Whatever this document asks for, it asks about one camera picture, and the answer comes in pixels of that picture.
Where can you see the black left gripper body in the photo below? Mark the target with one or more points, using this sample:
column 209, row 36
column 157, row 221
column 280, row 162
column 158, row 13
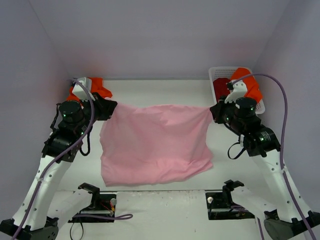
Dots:
column 107, row 107

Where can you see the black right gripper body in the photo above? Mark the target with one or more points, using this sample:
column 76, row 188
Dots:
column 217, row 113

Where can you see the pink t shirt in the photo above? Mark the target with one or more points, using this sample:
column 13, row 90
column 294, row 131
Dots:
column 155, row 145

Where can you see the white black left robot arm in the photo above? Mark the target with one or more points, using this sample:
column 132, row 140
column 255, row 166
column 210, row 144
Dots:
column 33, row 220

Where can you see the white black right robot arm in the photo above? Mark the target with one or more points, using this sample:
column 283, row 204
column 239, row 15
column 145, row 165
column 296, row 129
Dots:
column 289, row 215

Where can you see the orange t shirt on table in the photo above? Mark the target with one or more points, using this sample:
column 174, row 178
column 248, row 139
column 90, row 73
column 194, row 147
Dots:
column 96, row 87

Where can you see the dark red t shirt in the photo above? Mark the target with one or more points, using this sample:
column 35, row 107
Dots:
column 220, row 87

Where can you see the orange t shirt in basket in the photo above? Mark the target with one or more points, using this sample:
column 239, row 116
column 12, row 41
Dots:
column 252, row 85

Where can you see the white plastic basket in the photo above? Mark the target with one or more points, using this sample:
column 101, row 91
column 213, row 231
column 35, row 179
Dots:
column 217, row 72

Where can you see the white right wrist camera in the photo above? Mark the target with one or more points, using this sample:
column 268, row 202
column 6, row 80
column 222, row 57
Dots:
column 237, row 89

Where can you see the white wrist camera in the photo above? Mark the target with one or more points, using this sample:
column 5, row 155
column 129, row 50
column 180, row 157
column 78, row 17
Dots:
column 82, row 88
column 237, row 89

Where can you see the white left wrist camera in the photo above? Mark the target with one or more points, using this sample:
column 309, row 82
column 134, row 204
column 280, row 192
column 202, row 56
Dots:
column 82, row 88

